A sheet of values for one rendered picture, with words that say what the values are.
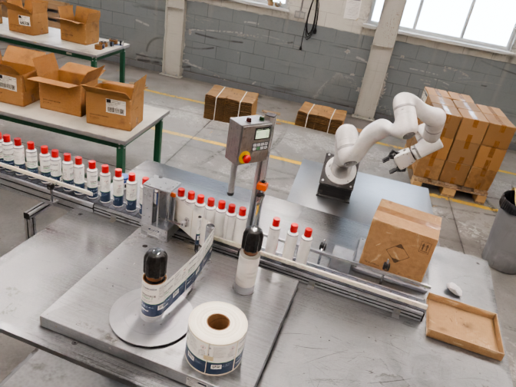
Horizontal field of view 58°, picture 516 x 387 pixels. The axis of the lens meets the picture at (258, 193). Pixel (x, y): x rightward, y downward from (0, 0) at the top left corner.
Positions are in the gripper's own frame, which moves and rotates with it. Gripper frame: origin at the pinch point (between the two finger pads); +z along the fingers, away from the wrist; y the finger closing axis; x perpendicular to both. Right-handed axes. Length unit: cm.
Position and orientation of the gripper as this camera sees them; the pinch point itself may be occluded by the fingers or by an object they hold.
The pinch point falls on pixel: (387, 166)
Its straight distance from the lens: 278.6
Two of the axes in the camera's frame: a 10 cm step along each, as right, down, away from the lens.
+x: 0.3, -6.0, 8.0
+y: 5.6, 6.7, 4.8
